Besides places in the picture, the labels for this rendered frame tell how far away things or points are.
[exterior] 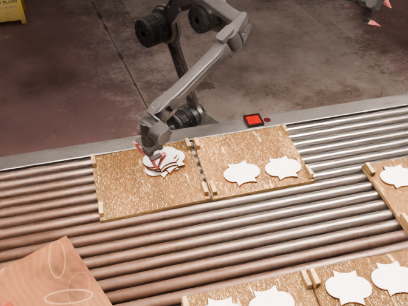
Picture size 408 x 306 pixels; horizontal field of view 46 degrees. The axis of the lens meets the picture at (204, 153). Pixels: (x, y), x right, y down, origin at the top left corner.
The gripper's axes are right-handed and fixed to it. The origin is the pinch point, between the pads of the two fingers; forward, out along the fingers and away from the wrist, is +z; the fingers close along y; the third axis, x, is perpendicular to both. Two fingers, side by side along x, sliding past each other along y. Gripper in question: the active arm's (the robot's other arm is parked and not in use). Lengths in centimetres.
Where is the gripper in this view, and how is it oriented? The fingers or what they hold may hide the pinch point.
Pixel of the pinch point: (150, 160)
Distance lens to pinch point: 190.2
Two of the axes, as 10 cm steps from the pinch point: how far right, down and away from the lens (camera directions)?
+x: 8.0, -4.0, 4.5
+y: 6.1, 5.3, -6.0
